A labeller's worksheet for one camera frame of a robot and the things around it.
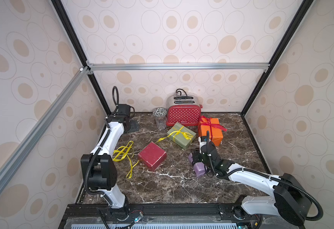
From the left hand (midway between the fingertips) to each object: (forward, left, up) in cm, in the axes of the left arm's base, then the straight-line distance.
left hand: (134, 125), depth 88 cm
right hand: (-12, -40, -7) cm, 42 cm away
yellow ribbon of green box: (+1, -35, -11) cm, 36 cm away
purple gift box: (-22, -40, -11) cm, 47 cm away
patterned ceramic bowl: (+28, -14, -16) cm, 35 cm away
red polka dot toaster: (+17, -33, -2) cm, 37 cm away
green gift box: (+1, -30, -11) cm, 32 cm away
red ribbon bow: (+10, -48, -7) cm, 50 cm away
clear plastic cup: (+16, -15, -14) cm, 27 cm away
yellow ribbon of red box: (-9, +9, -17) cm, 21 cm away
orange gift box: (+1, -54, -8) cm, 55 cm away
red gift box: (-14, -11, -12) cm, 22 cm away
